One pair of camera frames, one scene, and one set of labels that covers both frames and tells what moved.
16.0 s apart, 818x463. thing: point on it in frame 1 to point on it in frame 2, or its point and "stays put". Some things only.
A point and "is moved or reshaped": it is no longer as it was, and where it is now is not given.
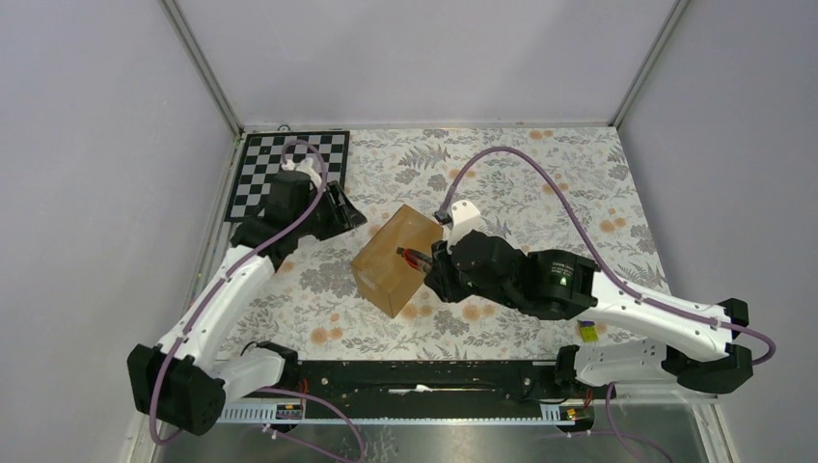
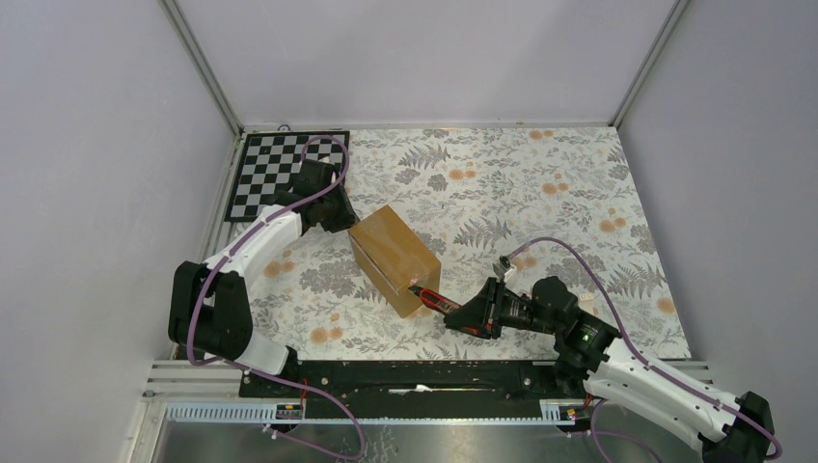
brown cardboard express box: [382, 278] is moved or reshaped
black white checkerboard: [262, 155] stays put
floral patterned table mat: [551, 189] stays put
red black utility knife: [416, 258] to [436, 301]
